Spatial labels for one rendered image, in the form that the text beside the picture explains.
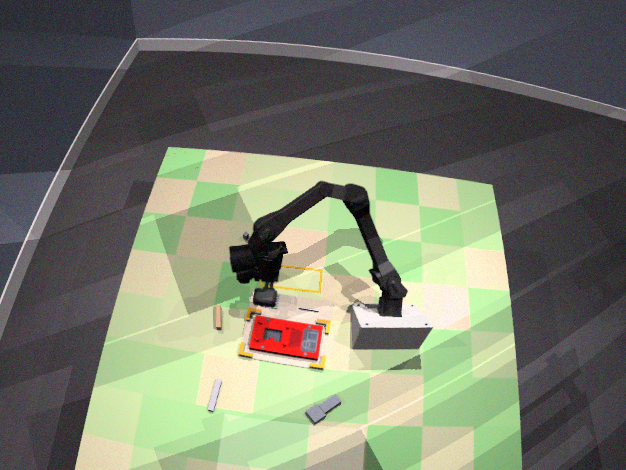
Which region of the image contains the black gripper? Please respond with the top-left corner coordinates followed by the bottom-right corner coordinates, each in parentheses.
top-left (253, 255), bottom-right (283, 308)

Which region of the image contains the grey rectangular bar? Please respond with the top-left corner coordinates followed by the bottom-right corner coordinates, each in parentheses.
top-left (207, 379), bottom-right (222, 412)

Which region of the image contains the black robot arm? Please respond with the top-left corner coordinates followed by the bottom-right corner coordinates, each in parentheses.
top-left (229, 180), bottom-right (408, 317)

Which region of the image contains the tan rectangular block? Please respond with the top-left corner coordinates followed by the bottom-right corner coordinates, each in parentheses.
top-left (215, 305), bottom-right (222, 330)

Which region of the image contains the beige flat slab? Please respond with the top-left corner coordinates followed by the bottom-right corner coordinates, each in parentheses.
top-left (238, 289), bottom-right (334, 370)

